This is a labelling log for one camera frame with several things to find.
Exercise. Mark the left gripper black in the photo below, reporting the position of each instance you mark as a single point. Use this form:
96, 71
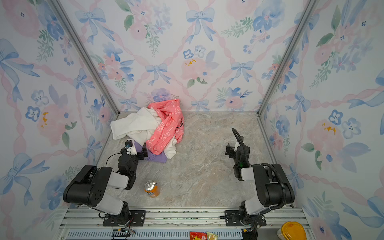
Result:
139, 154

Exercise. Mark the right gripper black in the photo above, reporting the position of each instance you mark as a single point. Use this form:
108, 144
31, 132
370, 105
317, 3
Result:
230, 150

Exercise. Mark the purple cloth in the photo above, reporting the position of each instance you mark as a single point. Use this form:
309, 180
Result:
151, 157

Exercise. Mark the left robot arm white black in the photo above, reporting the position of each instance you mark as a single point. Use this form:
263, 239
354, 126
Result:
89, 188

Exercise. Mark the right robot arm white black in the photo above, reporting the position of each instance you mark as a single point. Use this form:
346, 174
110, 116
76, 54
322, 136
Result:
273, 189

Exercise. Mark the white cloth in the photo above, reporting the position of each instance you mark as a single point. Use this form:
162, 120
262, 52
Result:
140, 126

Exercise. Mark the pink patterned cloth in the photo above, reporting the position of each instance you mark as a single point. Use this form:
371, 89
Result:
171, 127

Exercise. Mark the orange soda can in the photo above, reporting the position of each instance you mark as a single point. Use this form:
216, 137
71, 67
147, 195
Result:
152, 189

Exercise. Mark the yellow green snack packet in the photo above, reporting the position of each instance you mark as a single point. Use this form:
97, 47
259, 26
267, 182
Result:
212, 236

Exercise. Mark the red snack packet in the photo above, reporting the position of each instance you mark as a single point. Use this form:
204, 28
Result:
198, 236

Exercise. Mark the yellow lid container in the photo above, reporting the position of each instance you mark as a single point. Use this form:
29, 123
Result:
292, 231

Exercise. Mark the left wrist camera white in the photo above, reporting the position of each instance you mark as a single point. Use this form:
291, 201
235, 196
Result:
129, 145

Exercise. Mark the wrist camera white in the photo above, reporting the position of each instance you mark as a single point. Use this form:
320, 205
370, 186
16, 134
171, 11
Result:
129, 145
237, 144

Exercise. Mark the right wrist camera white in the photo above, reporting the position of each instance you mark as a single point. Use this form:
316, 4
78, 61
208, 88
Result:
237, 144

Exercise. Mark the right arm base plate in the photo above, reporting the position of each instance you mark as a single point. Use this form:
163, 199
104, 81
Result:
236, 218

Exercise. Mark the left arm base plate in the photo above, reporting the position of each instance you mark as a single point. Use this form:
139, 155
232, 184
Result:
135, 218

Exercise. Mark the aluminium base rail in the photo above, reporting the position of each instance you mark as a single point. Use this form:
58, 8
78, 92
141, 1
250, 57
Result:
163, 223

